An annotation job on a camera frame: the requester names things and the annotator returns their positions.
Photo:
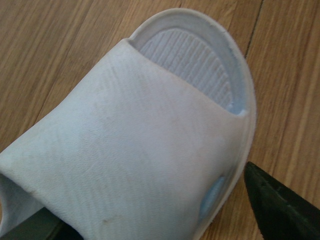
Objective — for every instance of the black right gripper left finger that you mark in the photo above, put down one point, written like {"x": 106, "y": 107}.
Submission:
{"x": 43, "y": 225}

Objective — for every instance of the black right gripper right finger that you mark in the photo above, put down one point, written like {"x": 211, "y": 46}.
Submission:
{"x": 280, "y": 213}

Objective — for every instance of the light blue slipper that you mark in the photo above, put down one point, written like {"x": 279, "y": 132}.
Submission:
{"x": 148, "y": 145}

